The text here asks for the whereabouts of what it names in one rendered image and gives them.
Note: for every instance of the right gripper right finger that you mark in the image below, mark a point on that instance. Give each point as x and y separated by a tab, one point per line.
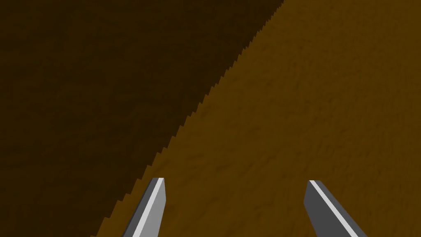
327	214

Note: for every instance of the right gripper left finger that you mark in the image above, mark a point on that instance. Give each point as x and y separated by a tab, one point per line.
150	210

